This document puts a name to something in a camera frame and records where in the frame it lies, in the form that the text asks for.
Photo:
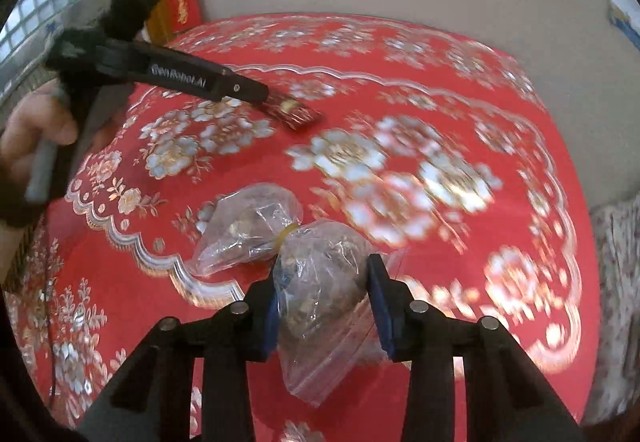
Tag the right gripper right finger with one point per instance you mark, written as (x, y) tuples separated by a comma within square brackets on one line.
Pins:
[(507, 397)]

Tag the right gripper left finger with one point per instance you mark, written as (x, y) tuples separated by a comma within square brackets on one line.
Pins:
[(149, 397)]

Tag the clear bag of nuts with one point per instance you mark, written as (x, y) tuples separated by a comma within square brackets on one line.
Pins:
[(326, 323)]

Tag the small Golden Crown chocolate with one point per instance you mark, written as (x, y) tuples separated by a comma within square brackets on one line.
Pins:
[(290, 111)]

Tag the person's left hand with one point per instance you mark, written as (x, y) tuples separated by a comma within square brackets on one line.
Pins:
[(39, 115)]

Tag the floral cushion pile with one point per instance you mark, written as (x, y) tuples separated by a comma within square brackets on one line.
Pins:
[(615, 385)]

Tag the red floral tablecloth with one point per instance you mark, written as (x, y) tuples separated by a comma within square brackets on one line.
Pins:
[(429, 143)]

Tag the blue white wall calendar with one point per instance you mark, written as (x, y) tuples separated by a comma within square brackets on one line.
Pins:
[(624, 15)]

